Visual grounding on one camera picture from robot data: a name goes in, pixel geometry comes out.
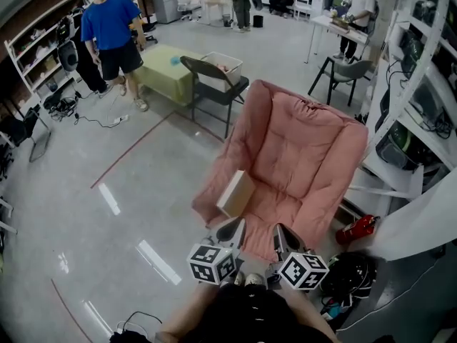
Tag white work table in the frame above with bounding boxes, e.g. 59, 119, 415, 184
303, 14, 372, 64

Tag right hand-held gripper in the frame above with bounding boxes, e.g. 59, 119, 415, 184
266, 223, 331, 292

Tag black cantilever frame chair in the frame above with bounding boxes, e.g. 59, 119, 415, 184
0, 107, 52, 164

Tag white bucket with bottles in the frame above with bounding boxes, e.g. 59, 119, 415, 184
320, 297, 353, 323

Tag person's black shorts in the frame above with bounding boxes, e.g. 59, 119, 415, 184
181, 284, 322, 343

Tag white fridge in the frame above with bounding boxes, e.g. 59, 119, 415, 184
149, 0, 180, 24

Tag person's left forearm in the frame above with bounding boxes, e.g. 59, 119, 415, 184
156, 282, 219, 343

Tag black green equipment case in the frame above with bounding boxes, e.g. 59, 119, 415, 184
375, 121, 429, 171

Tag person's right forearm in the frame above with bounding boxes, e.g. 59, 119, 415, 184
288, 289, 340, 343

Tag white rack with black gear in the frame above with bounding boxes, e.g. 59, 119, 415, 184
0, 130, 19, 260

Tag white open shelving unit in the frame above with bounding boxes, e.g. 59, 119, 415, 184
4, 0, 94, 103

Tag grey shell chair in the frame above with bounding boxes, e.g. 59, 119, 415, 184
307, 56, 374, 107

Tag black striped backpack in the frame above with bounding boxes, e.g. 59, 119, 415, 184
319, 251, 378, 307

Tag red fire extinguisher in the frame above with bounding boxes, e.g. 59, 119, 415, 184
335, 215, 381, 245

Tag black power cable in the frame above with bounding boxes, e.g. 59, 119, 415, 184
117, 311, 164, 335

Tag pile of black cables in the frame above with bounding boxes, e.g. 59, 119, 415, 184
43, 94, 80, 121

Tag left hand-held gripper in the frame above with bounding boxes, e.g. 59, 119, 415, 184
186, 217, 248, 286

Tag black folding chair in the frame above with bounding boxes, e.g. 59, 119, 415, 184
179, 55, 250, 139

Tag pink padded folding chair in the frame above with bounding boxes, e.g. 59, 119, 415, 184
191, 79, 369, 262

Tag black office chair orange cushion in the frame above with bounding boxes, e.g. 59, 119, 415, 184
137, 11, 159, 45

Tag tan hardcover book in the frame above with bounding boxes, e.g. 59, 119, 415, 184
216, 169, 257, 219

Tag white metal equipment rack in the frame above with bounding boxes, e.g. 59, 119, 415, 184
356, 0, 457, 210

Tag white plastic storage bin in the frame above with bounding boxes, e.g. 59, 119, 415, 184
198, 51, 243, 93

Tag yellow-green covered table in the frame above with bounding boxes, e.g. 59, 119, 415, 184
134, 44, 204, 107

